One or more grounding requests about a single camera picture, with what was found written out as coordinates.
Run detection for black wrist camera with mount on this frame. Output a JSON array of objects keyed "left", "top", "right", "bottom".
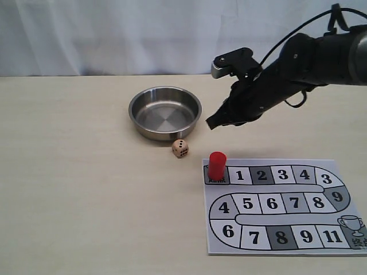
[{"left": 211, "top": 48, "right": 263, "bottom": 80}]

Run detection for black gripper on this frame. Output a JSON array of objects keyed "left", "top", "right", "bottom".
[{"left": 205, "top": 66, "right": 310, "bottom": 130}]

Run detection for wooden die black pips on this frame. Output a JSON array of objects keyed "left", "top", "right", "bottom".
[{"left": 171, "top": 139, "right": 189, "bottom": 158}]

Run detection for paper numbered game board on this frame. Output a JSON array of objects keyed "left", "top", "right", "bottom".
[{"left": 203, "top": 159, "right": 366, "bottom": 256}]

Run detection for stainless steel round bowl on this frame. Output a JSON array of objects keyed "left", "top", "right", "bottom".
[{"left": 128, "top": 86, "right": 202, "bottom": 142}]

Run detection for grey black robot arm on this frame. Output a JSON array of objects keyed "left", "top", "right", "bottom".
[{"left": 206, "top": 25, "right": 366, "bottom": 129}]

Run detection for white curtain backdrop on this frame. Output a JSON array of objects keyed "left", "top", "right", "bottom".
[{"left": 0, "top": 0, "right": 367, "bottom": 77}]

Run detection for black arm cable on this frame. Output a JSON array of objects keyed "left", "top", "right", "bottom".
[{"left": 257, "top": 3, "right": 367, "bottom": 108}]

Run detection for red cylinder game piece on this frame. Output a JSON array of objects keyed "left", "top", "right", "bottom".
[{"left": 208, "top": 151, "right": 227, "bottom": 181}]

